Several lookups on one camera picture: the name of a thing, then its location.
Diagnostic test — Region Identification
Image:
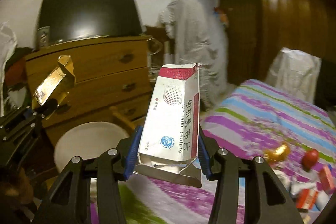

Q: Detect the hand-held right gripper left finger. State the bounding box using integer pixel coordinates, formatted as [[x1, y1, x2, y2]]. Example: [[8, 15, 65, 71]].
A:
[[31, 126, 144, 224]]

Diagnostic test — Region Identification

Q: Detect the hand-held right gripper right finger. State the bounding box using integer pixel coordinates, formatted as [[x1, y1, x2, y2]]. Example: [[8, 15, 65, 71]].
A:
[[197, 127, 302, 224]]

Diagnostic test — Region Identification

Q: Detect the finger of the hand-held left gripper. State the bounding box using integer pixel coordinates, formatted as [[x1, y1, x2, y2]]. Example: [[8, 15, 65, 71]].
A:
[[0, 98, 60, 146]]

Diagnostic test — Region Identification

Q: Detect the gold foil carton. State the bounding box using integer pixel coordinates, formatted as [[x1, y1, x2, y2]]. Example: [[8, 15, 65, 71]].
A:
[[33, 55, 76, 109]]

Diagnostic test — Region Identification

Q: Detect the white round plate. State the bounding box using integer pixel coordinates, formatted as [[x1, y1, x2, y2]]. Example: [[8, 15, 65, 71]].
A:
[[54, 122, 131, 180]]

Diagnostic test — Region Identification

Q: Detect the white and red medicine box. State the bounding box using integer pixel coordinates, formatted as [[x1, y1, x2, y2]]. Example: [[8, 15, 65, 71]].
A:
[[134, 63, 202, 188]]

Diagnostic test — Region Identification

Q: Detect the striped purple bedsheet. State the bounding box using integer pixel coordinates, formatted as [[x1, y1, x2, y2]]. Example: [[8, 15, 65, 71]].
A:
[[89, 79, 336, 224]]

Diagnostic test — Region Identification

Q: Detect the wooden chest of drawers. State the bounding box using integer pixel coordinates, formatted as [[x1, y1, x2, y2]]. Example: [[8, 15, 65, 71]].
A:
[[24, 35, 154, 153]]

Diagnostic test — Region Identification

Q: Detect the gold foil wrapper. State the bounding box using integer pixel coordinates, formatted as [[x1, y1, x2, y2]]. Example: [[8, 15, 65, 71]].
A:
[[264, 144, 291, 163]]

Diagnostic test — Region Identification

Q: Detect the white plastic bag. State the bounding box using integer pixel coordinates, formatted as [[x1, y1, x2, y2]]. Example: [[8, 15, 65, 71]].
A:
[[0, 20, 19, 114], [266, 47, 322, 106]]

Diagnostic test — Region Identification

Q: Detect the red apple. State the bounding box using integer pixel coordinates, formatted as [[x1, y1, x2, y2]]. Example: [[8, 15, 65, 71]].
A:
[[301, 149, 320, 171]]

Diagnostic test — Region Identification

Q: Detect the grey hanging garment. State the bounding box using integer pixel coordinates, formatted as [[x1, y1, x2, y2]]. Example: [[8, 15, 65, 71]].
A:
[[157, 0, 230, 109]]

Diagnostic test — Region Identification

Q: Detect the black television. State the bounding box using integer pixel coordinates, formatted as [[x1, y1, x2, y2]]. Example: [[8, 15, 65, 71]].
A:
[[35, 0, 144, 47]]

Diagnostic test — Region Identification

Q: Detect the small red box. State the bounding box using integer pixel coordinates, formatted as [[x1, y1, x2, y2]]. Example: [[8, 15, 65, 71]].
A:
[[318, 165, 335, 192]]

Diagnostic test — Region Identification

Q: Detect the dark wooden door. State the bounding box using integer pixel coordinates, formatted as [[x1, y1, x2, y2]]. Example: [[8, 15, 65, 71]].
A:
[[218, 0, 258, 83]]

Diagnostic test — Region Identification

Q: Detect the dark wooden wardrobe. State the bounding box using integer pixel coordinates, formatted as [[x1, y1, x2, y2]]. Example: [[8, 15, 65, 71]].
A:
[[253, 0, 336, 114]]

